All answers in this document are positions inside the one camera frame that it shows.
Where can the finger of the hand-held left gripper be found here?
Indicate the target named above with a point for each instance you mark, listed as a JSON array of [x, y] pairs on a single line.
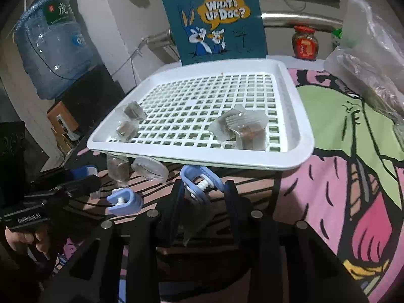
[[82, 186], [80, 171]]

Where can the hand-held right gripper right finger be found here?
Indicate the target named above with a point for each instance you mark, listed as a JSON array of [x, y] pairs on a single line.
[[232, 199]]

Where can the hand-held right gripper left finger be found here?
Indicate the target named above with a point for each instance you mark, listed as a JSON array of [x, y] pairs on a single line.
[[172, 202]]

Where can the blue clip with white screw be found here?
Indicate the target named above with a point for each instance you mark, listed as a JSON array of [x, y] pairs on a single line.
[[124, 202], [197, 181]]

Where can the white slotted plastic tray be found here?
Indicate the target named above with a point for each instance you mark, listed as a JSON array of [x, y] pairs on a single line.
[[205, 107]]

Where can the person's left hand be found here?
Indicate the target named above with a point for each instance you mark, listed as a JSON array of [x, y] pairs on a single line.
[[25, 240]]

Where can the dark patterned object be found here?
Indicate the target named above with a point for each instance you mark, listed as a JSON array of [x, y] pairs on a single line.
[[12, 154]]

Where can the large clear brown snack packet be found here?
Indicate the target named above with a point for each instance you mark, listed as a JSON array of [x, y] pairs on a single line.
[[251, 134]]

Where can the crumpled clear snack packet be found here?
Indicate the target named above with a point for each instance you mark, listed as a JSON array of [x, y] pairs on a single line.
[[225, 123]]

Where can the black water dispenser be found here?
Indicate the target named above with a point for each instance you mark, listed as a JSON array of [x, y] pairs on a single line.
[[91, 94]]

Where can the printed blanket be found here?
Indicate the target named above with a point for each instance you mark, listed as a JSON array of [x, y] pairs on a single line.
[[331, 195]]

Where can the blue water jug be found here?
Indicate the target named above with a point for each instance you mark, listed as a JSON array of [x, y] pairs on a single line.
[[53, 47]]

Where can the red-label glass jar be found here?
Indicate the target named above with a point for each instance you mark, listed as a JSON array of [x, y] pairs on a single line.
[[304, 42]]

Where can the blue cartoon rabbit poster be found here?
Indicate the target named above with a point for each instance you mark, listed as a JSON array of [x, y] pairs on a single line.
[[214, 19]]

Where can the green and white box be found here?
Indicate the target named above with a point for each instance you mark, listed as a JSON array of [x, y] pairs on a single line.
[[337, 39]]

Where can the large clear plastic bag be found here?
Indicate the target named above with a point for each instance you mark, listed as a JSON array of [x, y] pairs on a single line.
[[369, 56]]

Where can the metal rail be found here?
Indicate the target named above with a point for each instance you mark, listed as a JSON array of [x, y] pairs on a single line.
[[299, 19]]

